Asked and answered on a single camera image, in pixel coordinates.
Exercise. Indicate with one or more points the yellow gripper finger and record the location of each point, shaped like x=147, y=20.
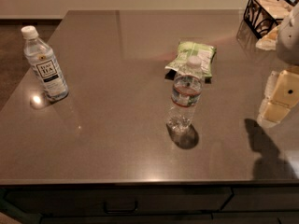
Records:
x=270, y=114
x=282, y=88

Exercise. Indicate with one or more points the green jalapeno chip bag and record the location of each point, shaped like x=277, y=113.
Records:
x=186, y=49

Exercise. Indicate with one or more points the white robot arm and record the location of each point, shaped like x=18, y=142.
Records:
x=287, y=46

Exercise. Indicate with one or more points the pale snack bag by basket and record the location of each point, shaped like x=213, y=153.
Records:
x=268, y=42

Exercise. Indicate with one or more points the clear water bottle red label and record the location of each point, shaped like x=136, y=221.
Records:
x=186, y=92

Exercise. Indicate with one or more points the clear tea bottle white label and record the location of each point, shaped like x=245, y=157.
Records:
x=43, y=62

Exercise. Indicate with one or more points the black wire basket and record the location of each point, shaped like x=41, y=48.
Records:
x=262, y=16

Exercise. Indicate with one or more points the dark cabinet drawer with handle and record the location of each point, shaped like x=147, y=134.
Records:
x=97, y=202

